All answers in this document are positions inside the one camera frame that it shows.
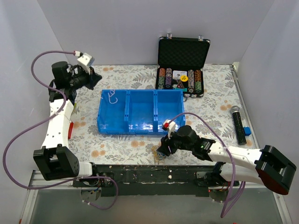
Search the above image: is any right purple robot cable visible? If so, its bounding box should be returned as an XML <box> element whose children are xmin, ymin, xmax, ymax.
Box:
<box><xmin>169</xmin><ymin>112</ymin><xmax>246</xmax><ymax>219</ymax></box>

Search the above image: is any red white toy block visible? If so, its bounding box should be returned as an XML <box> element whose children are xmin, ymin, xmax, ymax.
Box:
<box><xmin>68</xmin><ymin>122</ymin><xmax>74</xmax><ymax>139</ymax></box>

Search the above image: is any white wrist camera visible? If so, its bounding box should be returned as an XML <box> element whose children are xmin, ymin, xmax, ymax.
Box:
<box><xmin>74</xmin><ymin>51</ymin><xmax>94</xmax><ymax>75</ymax></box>
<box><xmin>162</xmin><ymin>119</ymin><xmax>176</xmax><ymax>139</ymax></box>

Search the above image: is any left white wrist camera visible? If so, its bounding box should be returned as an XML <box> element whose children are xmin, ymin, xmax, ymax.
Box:
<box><xmin>74</xmin><ymin>51</ymin><xmax>94</xmax><ymax>75</ymax></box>

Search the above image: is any colourful toy brick stack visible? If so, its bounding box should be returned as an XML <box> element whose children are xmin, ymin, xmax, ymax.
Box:
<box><xmin>72</xmin><ymin>103</ymin><xmax>77</xmax><ymax>114</ymax></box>

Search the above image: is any small blue toy brick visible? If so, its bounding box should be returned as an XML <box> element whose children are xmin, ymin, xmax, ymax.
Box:
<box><xmin>243</xmin><ymin>127</ymin><xmax>252</xmax><ymax>136</ymax></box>

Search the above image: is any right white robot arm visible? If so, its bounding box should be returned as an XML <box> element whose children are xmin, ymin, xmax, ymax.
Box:
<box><xmin>158</xmin><ymin>122</ymin><xmax>297</xmax><ymax>195</ymax></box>

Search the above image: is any black handheld microphone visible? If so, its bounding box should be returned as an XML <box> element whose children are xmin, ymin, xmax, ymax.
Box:
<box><xmin>230</xmin><ymin>105</ymin><xmax>247</xmax><ymax>145</ymax></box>

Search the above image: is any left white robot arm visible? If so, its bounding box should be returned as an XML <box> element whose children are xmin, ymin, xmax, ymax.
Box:
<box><xmin>33</xmin><ymin>59</ymin><xmax>102</xmax><ymax>187</ymax></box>

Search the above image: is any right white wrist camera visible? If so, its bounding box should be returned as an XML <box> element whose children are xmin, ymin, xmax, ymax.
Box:
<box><xmin>162</xmin><ymin>119</ymin><xmax>176</xmax><ymax>139</ymax></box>

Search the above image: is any blue plastic divided bin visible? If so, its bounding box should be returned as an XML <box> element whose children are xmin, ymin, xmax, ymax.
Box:
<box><xmin>97</xmin><ymin>90</ymin><xmax>185</xmax><ymax>135</ymax></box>

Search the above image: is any black poker chip case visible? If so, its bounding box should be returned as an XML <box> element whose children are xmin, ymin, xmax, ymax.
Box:
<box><xmin>155</xmin><ymin>34</ymin><xmax>211</xmax><ymax>98</ymax></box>

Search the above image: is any yellow wire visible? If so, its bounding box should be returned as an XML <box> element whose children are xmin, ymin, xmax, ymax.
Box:
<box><xmin>151</xmin><ymin>146</ymin><xmax>168</xmax><ymax>164</ymax></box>

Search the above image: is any aluminium frame rail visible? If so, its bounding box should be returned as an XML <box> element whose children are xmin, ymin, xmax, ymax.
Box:
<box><xmin>29</xmin><ymin>171</ymin><xmax>79</xmax><ymax>190</ymax></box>

